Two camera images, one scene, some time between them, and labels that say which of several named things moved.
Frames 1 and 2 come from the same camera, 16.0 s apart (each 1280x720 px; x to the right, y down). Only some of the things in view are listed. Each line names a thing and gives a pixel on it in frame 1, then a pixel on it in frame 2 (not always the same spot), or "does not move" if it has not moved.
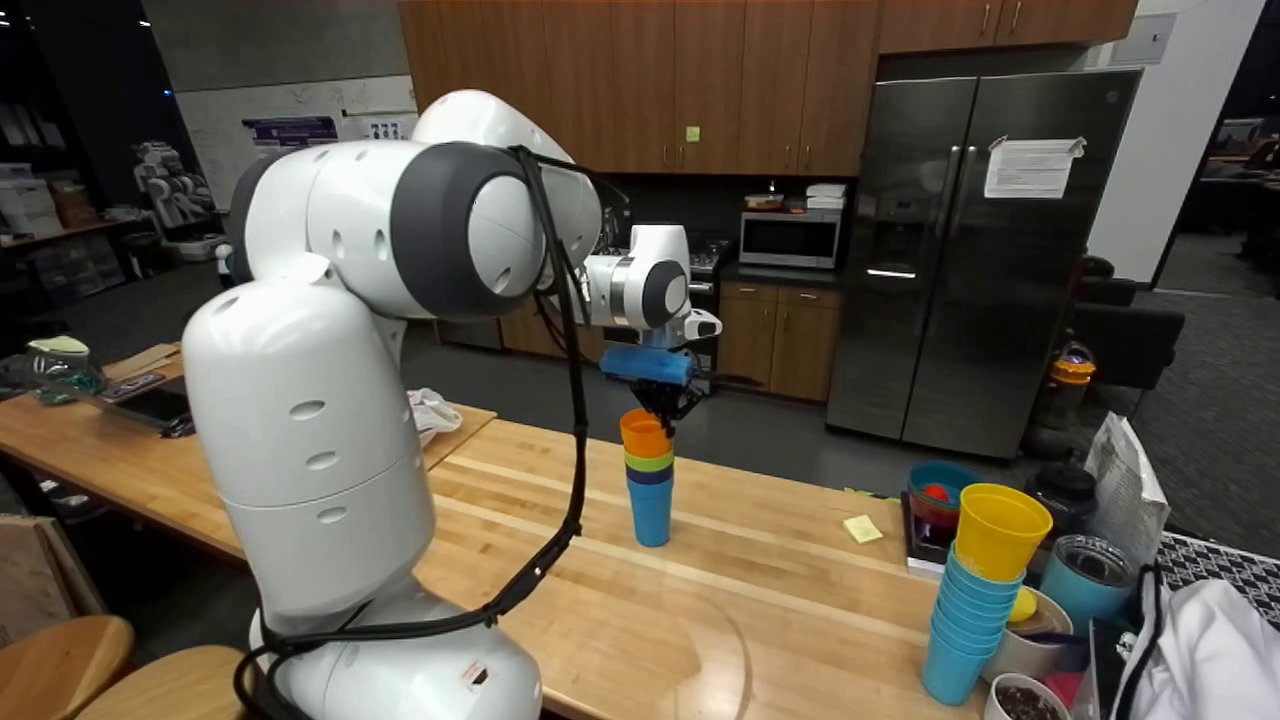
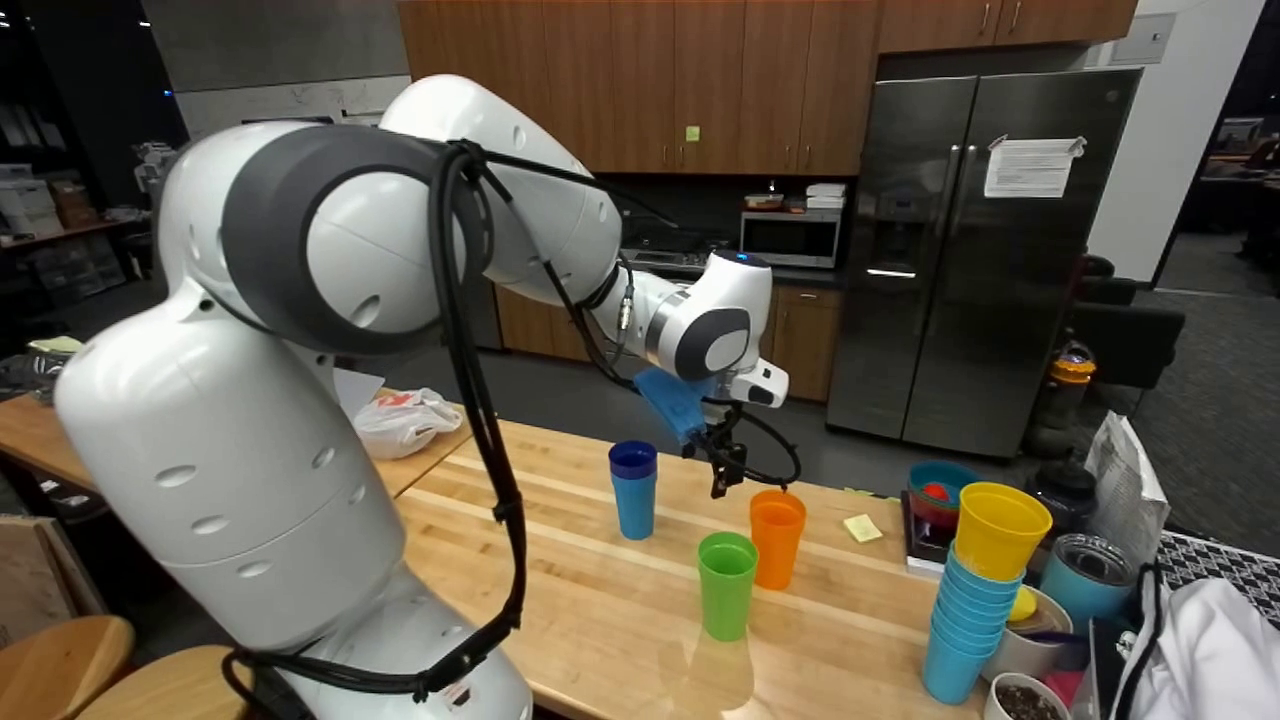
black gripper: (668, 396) -> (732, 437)
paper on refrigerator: (1028, 169) does not move
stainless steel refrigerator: (955, 304) does not move
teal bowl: (946, 472) does not move
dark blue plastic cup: (651, 472) -> (633, 458)
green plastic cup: (651, 460) -> (726, 560)
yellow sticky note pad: (863, 531) does not move
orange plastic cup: (643, 434) -> (778, 539)
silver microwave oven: (790, 237) does not move
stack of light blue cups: (965, 633) does not move
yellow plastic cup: (996, 534) does not move
